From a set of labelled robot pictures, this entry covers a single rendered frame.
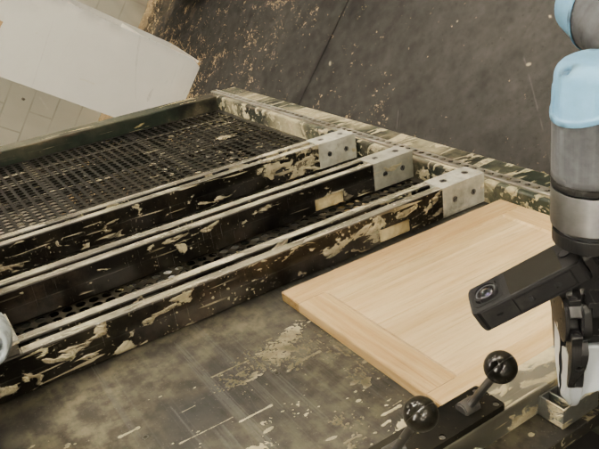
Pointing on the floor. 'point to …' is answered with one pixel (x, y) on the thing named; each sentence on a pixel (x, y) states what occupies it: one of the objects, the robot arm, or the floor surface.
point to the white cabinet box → (90, 57)
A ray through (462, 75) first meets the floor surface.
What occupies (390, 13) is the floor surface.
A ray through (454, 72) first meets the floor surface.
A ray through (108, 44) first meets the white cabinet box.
